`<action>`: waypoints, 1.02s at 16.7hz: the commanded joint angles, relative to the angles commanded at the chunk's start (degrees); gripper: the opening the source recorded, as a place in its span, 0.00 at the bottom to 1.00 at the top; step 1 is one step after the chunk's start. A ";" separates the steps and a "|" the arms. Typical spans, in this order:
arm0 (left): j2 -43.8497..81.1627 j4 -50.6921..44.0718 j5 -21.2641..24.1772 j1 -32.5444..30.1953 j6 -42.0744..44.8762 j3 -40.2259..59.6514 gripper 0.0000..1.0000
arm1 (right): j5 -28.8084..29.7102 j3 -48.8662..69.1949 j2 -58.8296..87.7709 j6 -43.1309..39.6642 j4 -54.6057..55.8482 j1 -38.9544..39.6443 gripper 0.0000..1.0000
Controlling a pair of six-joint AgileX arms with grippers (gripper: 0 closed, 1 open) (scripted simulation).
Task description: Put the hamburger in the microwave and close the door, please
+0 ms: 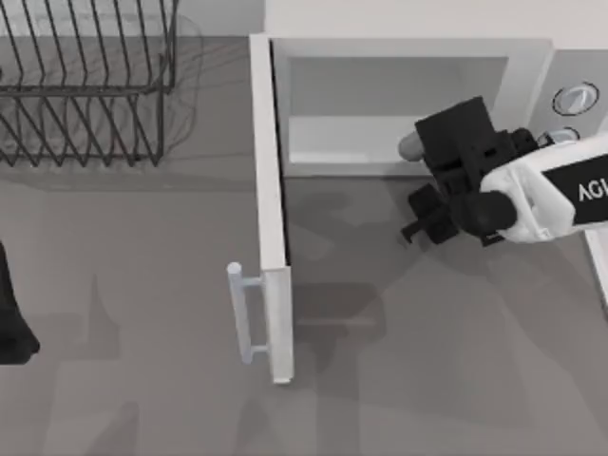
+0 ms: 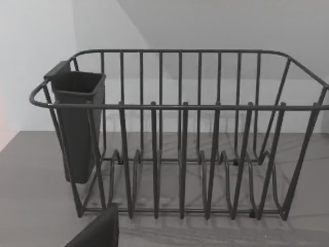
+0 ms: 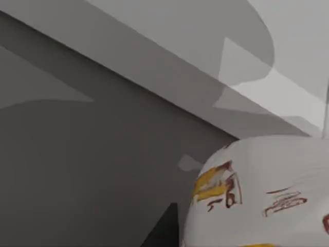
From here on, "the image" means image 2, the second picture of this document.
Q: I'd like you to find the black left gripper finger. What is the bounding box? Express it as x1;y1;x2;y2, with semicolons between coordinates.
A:
64;203;120;247

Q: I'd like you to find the dark grey cutlery holder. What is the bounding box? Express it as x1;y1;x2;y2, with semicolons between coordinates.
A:
43;61;107;184

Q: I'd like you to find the dark grey wire dish rack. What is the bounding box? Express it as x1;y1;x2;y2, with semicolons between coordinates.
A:
29;49;329;221

